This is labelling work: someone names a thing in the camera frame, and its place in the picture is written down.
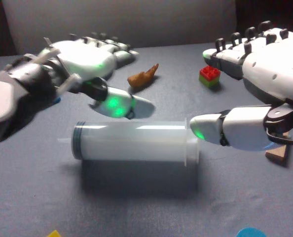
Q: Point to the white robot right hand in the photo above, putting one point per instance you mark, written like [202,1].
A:
[272,69]

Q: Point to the large clear plastic syringe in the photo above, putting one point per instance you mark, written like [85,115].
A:
[136,143]

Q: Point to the red and green toy brick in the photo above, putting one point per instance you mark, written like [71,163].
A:
[209,75]

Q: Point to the flat wooden block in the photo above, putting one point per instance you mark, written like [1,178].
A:
[278,154]

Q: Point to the brown toy carrot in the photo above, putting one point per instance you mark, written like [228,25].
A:
[139,79]

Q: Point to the light grey backdrop panel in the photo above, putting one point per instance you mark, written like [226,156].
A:
[136,19]

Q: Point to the light blue round disc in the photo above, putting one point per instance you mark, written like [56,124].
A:
[250,233]

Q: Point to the blue four-hole square block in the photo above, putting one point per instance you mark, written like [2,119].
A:
[57,100]

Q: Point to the yellow flat toy piece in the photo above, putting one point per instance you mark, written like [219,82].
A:
[54,234]

